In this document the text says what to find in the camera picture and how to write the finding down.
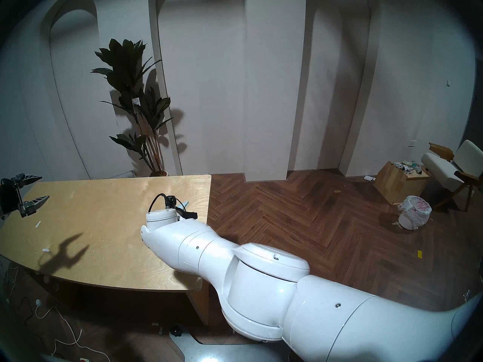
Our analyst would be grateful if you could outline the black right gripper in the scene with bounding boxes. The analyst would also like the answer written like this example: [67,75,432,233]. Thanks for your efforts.
[164,195,198,221]

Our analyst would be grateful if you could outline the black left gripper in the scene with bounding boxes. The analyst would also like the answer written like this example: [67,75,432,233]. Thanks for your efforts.
[0,173,50,219]

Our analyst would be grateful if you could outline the light plywood table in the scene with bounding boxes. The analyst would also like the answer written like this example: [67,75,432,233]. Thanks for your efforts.
[0,175,212,326]

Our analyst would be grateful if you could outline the tall dark green plant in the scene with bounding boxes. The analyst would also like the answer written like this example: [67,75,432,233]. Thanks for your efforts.
[91,39,174,173]

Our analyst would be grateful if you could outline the wooden cube side table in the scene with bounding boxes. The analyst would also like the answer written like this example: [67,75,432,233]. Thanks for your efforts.
[373,161,431,206]

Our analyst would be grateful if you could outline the clutter pile of small items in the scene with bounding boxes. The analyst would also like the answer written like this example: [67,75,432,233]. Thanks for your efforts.
[391,160,423,173]

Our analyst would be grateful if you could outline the white plastic bag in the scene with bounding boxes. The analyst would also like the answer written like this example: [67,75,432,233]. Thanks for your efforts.
[397,195,432,230]

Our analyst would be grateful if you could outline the white cushioned wooden armchair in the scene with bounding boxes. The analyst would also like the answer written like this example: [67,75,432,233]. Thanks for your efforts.
[421,140,483,212]

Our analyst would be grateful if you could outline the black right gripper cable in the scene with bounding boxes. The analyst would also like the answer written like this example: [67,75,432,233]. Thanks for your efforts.
[148,193,168,213]

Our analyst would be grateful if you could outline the white floor cable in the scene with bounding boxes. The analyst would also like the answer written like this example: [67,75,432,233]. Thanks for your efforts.
[23,297,112,362]

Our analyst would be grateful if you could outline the grey metal robot base plate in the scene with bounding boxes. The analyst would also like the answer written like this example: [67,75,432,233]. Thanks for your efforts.
[169,329,298,362]

